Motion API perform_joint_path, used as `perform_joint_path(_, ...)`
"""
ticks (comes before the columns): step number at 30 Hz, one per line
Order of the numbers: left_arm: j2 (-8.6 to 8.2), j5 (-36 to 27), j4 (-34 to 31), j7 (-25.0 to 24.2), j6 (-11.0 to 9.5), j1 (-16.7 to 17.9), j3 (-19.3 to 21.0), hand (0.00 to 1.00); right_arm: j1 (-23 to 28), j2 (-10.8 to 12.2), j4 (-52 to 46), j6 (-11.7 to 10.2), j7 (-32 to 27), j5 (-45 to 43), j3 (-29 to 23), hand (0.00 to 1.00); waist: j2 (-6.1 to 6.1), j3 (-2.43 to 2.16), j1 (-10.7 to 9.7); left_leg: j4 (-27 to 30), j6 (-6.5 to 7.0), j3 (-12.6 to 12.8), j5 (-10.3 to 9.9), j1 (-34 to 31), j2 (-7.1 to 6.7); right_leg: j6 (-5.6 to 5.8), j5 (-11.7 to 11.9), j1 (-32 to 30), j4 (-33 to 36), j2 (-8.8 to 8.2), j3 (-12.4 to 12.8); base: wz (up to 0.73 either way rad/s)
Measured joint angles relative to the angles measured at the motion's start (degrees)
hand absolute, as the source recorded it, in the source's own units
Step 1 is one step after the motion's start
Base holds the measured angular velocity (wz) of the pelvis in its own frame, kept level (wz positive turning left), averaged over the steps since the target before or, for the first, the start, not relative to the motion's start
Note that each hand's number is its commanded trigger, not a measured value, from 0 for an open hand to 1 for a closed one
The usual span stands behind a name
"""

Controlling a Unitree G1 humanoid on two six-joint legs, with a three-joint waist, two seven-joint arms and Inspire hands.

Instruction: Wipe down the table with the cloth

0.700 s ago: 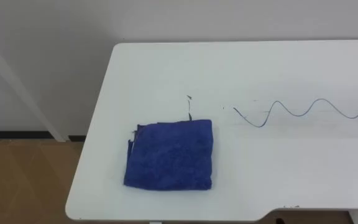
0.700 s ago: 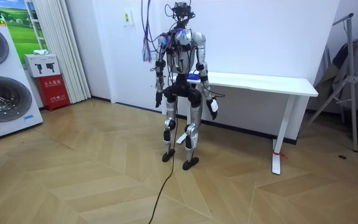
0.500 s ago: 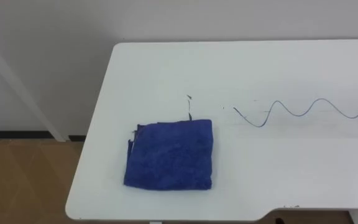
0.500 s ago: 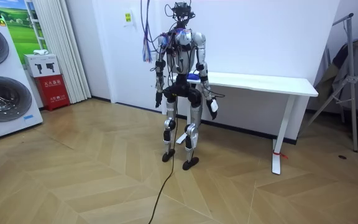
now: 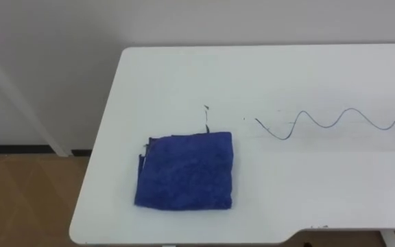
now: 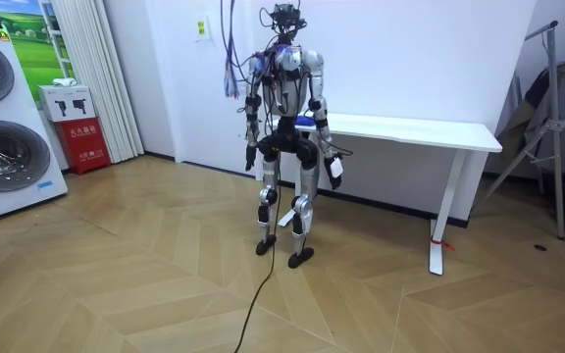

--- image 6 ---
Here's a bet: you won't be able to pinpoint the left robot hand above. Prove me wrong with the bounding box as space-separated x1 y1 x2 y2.
244 143 259 173

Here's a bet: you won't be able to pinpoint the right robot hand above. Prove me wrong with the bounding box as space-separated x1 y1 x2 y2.
322 153 345 191

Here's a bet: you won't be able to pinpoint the robot legs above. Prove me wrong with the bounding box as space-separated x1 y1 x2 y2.
255 139 321 270

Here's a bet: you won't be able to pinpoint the robot body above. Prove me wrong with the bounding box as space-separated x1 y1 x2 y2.
245 2 326 156

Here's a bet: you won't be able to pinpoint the white desk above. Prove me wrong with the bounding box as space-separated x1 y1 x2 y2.
255 112 504 277

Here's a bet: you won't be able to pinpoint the red tie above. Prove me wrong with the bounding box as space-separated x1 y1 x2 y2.
430 236 456 252

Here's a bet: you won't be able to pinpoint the red fire equipment cabinet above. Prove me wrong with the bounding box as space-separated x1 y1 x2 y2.
54 117 113 177

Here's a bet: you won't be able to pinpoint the white cardboard box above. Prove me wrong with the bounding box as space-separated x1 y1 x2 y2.
37 83 97 124

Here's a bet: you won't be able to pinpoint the grey metal drying rack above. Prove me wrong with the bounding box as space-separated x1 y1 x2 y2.
486 20 565 241

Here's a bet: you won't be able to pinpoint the white washing machine tower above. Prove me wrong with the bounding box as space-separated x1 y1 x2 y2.
0 19 70 227

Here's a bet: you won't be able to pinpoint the cable bundle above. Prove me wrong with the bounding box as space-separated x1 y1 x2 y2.
219 0 245 100

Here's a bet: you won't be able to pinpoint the black floor cable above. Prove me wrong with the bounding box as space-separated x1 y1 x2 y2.
232 146 284 353

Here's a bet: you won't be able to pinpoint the green landscape wall poster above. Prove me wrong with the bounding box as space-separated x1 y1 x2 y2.
0 0 76 102

